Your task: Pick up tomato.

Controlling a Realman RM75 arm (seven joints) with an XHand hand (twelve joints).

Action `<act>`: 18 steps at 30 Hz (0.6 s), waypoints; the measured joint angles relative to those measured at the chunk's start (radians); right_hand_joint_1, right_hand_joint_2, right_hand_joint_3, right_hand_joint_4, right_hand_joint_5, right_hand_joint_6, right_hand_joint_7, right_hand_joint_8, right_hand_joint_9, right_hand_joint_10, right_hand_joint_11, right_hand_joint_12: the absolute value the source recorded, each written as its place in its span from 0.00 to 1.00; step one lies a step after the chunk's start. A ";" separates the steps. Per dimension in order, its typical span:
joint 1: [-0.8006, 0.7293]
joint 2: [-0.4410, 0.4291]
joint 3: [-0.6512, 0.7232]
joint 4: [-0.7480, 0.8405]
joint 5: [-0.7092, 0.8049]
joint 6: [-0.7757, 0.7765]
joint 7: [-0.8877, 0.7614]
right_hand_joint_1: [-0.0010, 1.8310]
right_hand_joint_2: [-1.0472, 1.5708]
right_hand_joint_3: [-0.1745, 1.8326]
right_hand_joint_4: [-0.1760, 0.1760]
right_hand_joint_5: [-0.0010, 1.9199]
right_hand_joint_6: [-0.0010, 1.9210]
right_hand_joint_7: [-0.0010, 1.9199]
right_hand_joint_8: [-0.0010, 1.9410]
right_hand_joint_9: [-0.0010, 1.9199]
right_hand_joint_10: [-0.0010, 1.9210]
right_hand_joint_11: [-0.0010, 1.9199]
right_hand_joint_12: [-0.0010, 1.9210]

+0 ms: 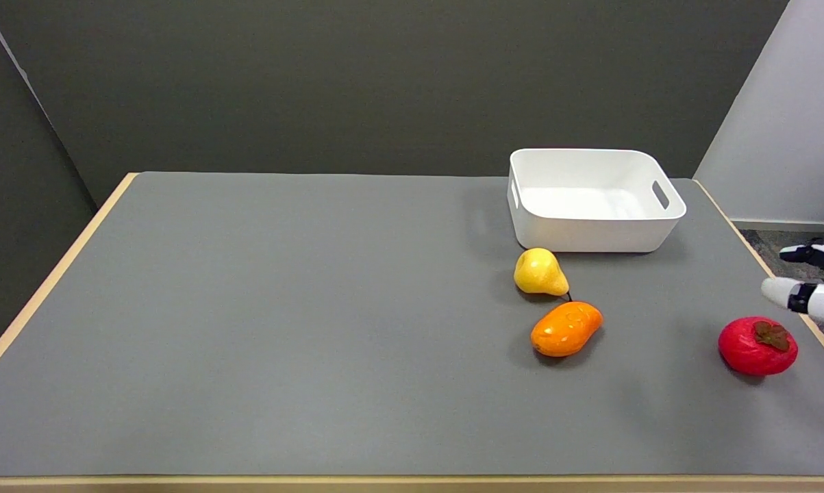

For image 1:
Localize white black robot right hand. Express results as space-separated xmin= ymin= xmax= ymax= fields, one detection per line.
xmin=760 ymin=242 xmax=824 ymax=327

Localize red toy tomato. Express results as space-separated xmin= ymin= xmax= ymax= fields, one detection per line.
xmin=718 ymin=316 xmax=799 ymax=377

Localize white plastic bin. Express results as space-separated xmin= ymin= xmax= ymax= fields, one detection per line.
xmin=507 ymin=148 xmax=687 ymax=254

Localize orange toy mango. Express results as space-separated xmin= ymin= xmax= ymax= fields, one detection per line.
xmin=530 ymin=301 xmax=604 ymax=358

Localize yellow toy pear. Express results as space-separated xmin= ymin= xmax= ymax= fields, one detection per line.
xmin=513 ymin=248 xmax=571 ymax=299

